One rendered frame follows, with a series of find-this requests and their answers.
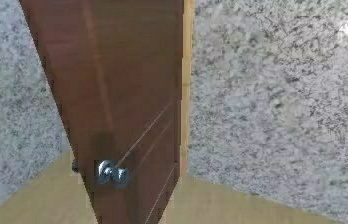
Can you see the brown wooden room door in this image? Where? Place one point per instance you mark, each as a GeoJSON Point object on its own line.
{"type": "Point", "coordinates": [122, 83]}

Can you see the silver round door knob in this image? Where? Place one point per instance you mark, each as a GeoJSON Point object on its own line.
{"type": "Point", "coordinates": [75, 165]}
{"type": "Point", "coordinates": [112, 173]}

